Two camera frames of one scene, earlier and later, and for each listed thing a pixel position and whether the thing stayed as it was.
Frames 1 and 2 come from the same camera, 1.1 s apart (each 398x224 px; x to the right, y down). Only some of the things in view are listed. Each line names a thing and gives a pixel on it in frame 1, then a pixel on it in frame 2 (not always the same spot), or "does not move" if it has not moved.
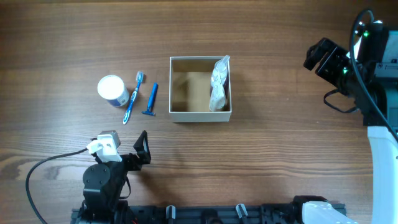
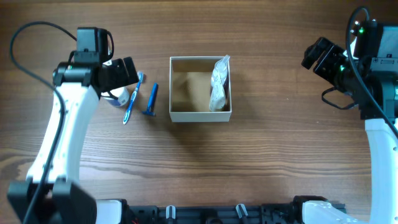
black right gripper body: [323, 58] does not move
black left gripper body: [137, 157] to [125, 71]
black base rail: [190, 214] does not move
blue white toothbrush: [140, 77] does not move
